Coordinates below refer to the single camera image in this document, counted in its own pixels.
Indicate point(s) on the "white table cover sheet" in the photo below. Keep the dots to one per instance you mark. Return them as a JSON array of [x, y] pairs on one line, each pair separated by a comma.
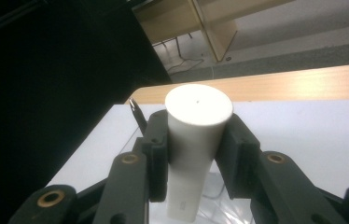
[[303, 140]]

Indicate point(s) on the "black curtain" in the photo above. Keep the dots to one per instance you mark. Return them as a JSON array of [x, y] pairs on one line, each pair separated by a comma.
[[54, 93]]

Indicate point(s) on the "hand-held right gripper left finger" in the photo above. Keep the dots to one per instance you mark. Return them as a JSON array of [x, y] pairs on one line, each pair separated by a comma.
[[157, 155]]

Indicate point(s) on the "white cylindrical stick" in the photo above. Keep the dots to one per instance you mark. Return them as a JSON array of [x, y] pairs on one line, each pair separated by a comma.
[[194, 140]]

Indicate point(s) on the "small round floor fitting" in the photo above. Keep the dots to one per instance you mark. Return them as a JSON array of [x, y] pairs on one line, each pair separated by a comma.
[[228, 58]]

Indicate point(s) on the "clear plastic desk organizer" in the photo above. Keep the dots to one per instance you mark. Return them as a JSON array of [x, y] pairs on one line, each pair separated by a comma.
[[217, 207]]

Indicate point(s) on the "thin black metal leg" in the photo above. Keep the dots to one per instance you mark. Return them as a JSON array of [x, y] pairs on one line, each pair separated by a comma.
[[178, 46]]

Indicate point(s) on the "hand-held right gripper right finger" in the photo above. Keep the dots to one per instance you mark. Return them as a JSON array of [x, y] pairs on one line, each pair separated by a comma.
[[238, 155]]

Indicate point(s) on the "black pen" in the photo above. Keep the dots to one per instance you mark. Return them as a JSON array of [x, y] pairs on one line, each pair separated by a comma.
[[138, 118]]

